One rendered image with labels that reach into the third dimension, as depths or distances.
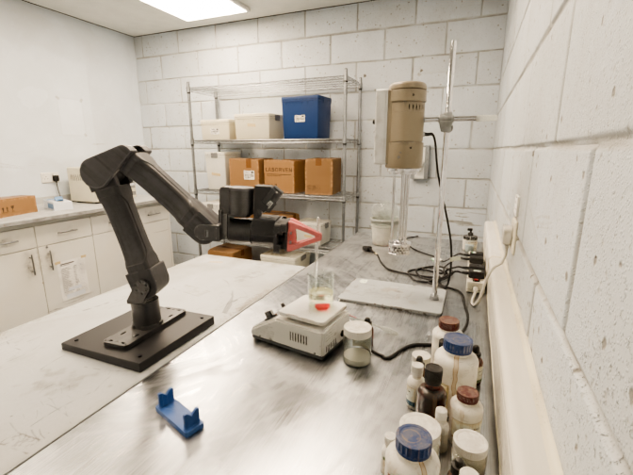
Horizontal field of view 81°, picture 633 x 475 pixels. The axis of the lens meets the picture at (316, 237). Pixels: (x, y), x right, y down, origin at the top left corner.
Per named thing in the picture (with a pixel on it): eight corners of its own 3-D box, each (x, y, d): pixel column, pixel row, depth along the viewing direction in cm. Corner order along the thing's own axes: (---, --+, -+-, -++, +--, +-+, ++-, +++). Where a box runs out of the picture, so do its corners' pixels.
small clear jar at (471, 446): (487, 467, 53) (491, 435, 52) (481, 492, 49) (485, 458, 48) (453, 453, 56) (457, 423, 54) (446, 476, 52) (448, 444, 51)
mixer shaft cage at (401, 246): (385, 253, 110) (389, 168, 105) (390, 249, 116) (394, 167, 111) (408, 256, 108) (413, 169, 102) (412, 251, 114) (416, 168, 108)
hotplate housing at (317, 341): (250, 338, 89) (249, 307, 88) (283, 318, 100) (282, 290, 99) (332, 366, 78) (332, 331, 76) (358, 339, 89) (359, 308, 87)
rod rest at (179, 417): (154, 411, 65) (153, 392, 64) (173, 401, 67) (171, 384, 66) (186, 439, 58) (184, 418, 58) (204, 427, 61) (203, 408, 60)
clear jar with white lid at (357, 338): (362, 371, 76) (363, 335, 74) (337, 362, 80) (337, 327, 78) (376, 358, 81) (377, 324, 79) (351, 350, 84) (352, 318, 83)
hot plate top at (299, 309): (276, 314, 84) (276, 310, 84) (305, 297, 94) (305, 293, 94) (322, 327, 78) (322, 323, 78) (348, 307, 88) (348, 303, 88)
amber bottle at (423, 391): (430, 441, 58) (435, 379, 55) (409, 424, 62) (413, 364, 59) (449, 430, 60) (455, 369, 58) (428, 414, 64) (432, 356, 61)
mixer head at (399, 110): (366, 173, 106) (369, 81, 100) (376, 171, 115) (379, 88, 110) (419, 175, 100) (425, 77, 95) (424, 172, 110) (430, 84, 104)
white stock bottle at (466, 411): (443, 428, 61) (446, 382, 59) (472, 428, 61) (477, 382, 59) (453, 451, 56) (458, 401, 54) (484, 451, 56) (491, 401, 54)
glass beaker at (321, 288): (301, 310, 85) (301, 274, 83) (314, 300, 91) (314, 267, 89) (330, 316, 82) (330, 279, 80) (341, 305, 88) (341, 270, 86)
